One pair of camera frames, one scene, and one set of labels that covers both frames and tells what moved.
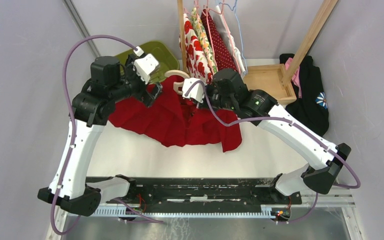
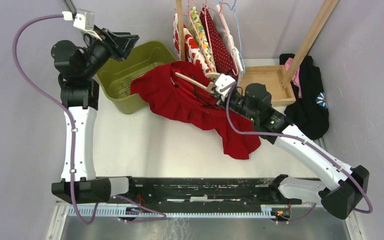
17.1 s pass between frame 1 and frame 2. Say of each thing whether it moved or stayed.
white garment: stayed
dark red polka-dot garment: stayed
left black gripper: moved
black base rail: stayed
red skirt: moved
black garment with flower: stayed
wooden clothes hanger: moved
